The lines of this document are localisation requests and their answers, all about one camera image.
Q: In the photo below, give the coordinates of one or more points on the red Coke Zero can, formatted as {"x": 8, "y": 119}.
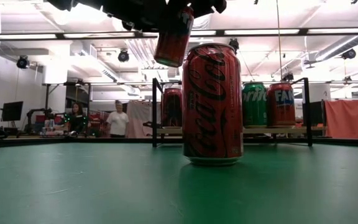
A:
{"x": 213, "y": 105}

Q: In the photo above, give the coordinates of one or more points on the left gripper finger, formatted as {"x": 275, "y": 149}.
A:
{"x": 179, "y": 3}
{"x": 207, "y": 7}

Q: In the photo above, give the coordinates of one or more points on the red Fanta can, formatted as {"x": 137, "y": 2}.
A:
{"x": 280, "y": 109}
{"x": 171, "y": 46}

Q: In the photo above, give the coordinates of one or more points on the black box monitor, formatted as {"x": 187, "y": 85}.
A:
{"x": 12, "y": 111}

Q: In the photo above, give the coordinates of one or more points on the person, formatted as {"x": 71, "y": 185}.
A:
{"x": 76, "y": 121}
{"x": 117, "y": 123}

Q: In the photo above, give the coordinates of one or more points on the wooden shelf with black frame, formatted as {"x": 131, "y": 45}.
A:
{"x": 155, "y": 109}

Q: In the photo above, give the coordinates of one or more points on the green Sprite can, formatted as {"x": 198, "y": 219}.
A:
{"x": 253, "y": 107}

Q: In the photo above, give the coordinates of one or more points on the red cola can black figure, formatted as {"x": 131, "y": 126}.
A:
{"x": 171, "y": 109}

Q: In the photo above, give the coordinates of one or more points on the black background robot arm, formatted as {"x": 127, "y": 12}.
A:
{"x": 39, "y": 109}

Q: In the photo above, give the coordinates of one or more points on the black monitor screen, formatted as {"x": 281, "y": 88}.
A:
{"x": 314, "y": 113}

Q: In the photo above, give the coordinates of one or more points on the white cloth banner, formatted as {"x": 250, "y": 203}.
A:
{"x": 138, "y": 118}

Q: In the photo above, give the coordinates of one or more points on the red bin rack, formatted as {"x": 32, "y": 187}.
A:
{"x": 96, "y": 121}

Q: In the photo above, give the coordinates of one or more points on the black overhead frame beam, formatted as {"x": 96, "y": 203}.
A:
{"x": 303, "y": 31}

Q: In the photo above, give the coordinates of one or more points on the black ceiling spotlight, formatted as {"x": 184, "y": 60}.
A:
{"x": 23, "y": 62}
{"x": 349, "y": 53}
{"x": 287, "y": 76}
{"x": 123, "y": 56}
{"x": 234, "y": 44}

